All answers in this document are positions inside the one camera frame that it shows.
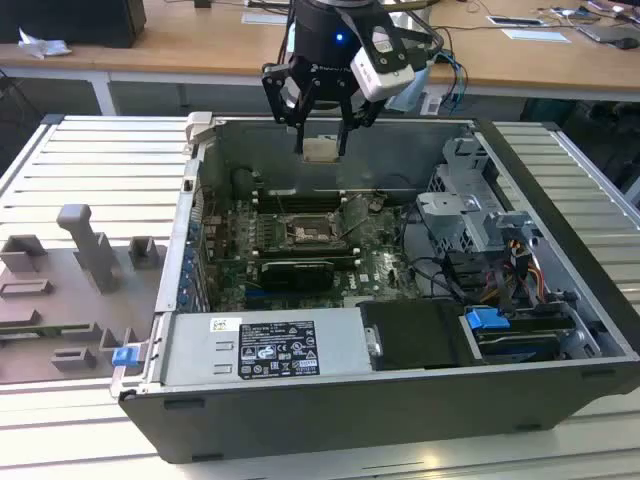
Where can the black graphics card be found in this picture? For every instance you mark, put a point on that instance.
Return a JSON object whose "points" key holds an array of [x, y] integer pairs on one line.
{"points": [[295, 275]]}

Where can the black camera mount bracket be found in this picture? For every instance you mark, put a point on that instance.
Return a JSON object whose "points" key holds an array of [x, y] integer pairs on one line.
{"points": [[400, 45]]}

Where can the silver CPU with green edge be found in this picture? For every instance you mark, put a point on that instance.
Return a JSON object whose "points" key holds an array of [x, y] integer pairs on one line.
{"points": [[321, 150]]}

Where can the grey parts rack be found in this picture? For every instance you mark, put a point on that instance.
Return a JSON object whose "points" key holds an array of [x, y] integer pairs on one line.
{"points": [[60, 310]]}

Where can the black computer tower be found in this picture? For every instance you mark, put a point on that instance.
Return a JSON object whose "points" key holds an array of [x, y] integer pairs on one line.
{"points": [[75, 20]]}

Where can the blue release latch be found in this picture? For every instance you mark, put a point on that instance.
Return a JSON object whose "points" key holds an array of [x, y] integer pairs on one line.
{"points": [[125, 357]]}

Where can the black plastic air shroud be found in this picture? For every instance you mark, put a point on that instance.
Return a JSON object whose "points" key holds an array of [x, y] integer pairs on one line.
{"points": [[415, 335]]}

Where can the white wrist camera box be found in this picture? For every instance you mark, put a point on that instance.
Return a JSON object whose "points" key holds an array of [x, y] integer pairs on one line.
{"points": [[380, 75]]}

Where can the silver metal disk bay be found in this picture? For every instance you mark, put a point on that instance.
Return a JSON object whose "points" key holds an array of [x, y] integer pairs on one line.
{"points": [[457, 215]]}

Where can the white paper sheet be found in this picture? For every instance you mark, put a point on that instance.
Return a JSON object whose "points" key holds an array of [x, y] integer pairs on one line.
{"points": [[536, 35]]}

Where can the pale blue teach pendant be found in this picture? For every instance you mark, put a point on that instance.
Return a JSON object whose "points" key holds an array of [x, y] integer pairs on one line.
{"points": [[407, 95]]}

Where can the flat tablet with white rim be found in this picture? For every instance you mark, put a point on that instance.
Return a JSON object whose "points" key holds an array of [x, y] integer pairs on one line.
{"points": [[515, 20]]}

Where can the grey laptop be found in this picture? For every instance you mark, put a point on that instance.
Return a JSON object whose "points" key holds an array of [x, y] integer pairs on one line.
{"points": [[610, 34]]}

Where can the black open PC case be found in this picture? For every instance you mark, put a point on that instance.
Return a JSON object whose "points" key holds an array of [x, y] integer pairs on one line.
{"points": [[350, 425]]}

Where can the black RAM slot bank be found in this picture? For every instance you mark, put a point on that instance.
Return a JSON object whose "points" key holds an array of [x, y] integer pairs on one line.
{"points": [[305, 254], [300, 201]]}

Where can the crumpled white paper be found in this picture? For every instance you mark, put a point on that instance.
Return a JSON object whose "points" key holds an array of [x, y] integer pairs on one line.
{"points": [[42, 46]]}

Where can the wooden desk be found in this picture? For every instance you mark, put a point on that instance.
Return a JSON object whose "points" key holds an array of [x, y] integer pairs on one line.
{"points": [[200, 40]]}

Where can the CPU socket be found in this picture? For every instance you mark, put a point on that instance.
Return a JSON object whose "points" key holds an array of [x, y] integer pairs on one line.
{"points": [[307, 232]]}

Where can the green motherboard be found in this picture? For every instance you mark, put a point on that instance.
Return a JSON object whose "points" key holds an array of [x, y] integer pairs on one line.
{"points": [[380, 250]]}

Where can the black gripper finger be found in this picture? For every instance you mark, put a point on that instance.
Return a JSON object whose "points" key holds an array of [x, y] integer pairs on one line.
{"points": [[270, 95], [365, 112]]}

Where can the black computer mouse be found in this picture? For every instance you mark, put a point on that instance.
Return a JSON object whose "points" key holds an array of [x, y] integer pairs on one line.
{"points": [[625, 43]]}

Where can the grey power supply unit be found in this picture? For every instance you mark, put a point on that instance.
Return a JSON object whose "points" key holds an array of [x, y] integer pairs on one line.
{"points": [[200, 350]]}

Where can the hard disk in blue carrier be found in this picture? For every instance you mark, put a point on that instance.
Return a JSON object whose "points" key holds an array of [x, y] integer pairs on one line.
{"points": [[487, 319]]}

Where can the thin metal locking lever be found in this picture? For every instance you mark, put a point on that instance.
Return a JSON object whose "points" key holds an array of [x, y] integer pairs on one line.
{"points": [[283, 210]]}

